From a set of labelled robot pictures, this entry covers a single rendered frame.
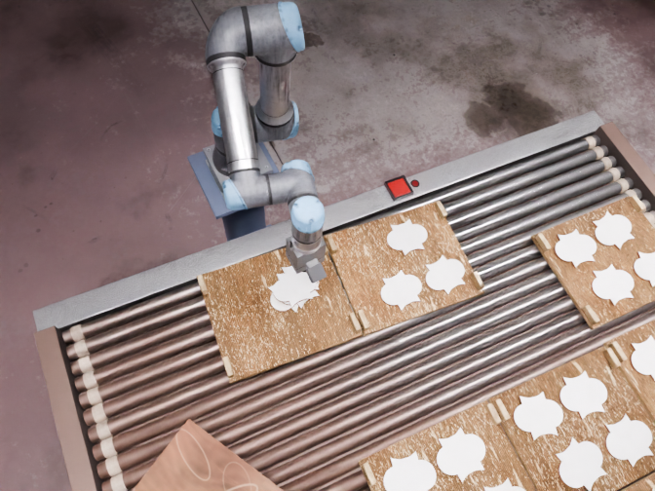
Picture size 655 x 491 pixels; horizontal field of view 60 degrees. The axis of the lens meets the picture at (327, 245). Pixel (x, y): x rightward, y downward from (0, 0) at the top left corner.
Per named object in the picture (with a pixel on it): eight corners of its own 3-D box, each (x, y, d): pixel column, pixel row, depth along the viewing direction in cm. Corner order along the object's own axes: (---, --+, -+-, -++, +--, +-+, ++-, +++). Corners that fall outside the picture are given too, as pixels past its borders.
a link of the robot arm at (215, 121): (211, 128, 185) (206, 99, 173) (252, 123, 187) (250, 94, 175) (216, 158, 180) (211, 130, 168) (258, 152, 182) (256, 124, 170)
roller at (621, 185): (82, 396, 163) (76, 392, 158) (621, 180, 208) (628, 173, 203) (86, 411, 161) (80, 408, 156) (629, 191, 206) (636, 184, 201)
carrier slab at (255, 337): (197, 278, 176) (196, 276, 174) (320, 238, 184) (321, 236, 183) (230, 384, 162) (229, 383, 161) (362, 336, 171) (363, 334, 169)
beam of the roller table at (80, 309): (39, 317, 174) (31, 310, 168) (587, 120, 222) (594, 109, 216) (46, 342, 171) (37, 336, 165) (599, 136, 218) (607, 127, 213)
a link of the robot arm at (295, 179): (265, 161, 136) (273, 200, 132) (311, 155, 138) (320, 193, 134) (266, 178, 144) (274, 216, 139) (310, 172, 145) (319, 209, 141)
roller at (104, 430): (91, 429, 159) (85, 426, 154) (637, 203, 204) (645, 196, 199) (95, 445, 157) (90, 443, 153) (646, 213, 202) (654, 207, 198)
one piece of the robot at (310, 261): (305, 269, 137) (303, 293, 152) (337, 253, 139) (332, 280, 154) (283, 230, 141) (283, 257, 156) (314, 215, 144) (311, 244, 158)
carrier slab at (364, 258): (323, 238, 184) (324, 236, 183) (436, 203, 193) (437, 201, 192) (364, 336, 171) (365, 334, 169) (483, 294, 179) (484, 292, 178)
